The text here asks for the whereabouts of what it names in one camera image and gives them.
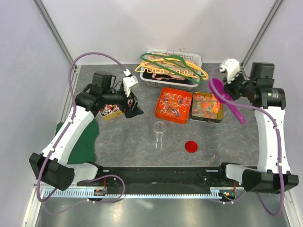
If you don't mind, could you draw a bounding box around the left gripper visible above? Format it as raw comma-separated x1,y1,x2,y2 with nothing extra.
103,86,143,118

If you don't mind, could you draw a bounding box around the purple plastic scoop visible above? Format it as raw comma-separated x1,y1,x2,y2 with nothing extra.
208,78,246,124

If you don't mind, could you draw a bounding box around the gold tin of candies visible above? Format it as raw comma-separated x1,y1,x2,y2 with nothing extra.
99,105,123,121

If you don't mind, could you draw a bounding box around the gold tin of gummies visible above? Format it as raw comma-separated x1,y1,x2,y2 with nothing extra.
189,91,223,123

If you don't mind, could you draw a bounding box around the orange tray of lollipops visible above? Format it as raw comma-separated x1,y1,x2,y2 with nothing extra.
155,87,193,124

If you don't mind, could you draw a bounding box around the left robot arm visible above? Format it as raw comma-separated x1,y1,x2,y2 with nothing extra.
29,71,143,191

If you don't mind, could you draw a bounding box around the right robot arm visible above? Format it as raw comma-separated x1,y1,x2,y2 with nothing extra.
217,59,299,194

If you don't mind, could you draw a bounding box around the clear glass jar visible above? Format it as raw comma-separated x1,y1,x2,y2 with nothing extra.
153,121,166,149

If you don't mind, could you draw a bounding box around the yellow clothes hanger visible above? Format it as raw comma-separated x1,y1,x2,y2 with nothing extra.
139,56,209,80

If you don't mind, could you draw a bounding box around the black garment in basket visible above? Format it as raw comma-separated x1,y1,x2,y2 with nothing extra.
143,72,194,85

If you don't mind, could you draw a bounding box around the floral pink cloth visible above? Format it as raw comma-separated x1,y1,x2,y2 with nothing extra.
146,54,197,81

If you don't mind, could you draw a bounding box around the white plastic basket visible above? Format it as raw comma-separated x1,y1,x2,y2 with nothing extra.
134,49,209,91

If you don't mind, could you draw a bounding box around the orange clothes hanger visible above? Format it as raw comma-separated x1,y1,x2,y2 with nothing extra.
134,61,202,79

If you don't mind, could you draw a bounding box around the green clothes hanger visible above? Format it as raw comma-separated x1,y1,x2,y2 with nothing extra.
140,53,204,85

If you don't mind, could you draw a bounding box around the green cloth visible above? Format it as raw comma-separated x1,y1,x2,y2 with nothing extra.
67,119,99,165

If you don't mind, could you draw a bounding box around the red jar lid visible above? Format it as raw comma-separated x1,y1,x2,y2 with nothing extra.
185,140,198,153

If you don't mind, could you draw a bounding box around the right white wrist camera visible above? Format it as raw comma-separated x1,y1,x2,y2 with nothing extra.
219,58,242,84

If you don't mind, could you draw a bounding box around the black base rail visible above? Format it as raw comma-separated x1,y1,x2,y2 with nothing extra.
75,165,260,190

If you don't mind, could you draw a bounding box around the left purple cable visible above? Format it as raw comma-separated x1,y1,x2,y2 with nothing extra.
36,52,131,215

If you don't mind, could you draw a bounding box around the grey cable duct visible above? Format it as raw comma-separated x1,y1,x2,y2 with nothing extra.
51,187,232,199

